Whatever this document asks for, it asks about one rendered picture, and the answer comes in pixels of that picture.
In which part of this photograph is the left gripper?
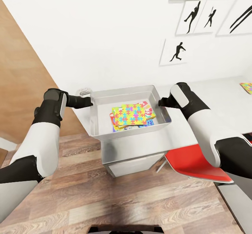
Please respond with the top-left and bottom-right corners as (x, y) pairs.
(72, 96), (92, 109)

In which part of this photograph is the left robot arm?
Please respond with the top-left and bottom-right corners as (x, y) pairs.
(0, 87), (92, 224)

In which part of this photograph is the jigsaw puzzle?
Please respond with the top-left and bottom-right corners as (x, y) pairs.
(240, 83), (252, 94)
(114, 103), (147, 126)

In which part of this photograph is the toy box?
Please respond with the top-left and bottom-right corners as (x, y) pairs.
(90, 85), (172, 141)

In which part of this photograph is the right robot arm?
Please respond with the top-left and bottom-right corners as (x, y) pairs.
(158, 83), (252, 200)

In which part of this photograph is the board game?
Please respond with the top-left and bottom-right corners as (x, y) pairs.
(138, 119), (154, 127)
(110, 101), (156, 130)
(112, 107), (134, 132)

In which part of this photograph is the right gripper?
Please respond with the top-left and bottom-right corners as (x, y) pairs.
(158, 97), (179, 109)

